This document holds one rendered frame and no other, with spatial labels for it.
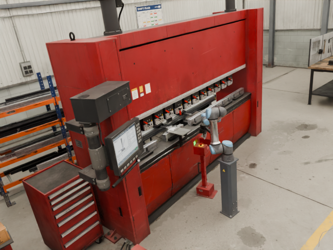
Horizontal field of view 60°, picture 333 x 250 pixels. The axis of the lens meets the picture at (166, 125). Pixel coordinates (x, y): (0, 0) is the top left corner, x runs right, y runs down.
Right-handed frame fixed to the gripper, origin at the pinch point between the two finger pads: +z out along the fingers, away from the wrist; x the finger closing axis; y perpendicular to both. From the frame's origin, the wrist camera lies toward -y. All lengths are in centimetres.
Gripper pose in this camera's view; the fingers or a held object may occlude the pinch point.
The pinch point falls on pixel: (204, 138)
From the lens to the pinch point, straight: 384.2
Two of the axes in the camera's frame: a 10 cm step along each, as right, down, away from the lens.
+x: -5.2, 3.8, -7.7
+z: 0.4, 9.0, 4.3
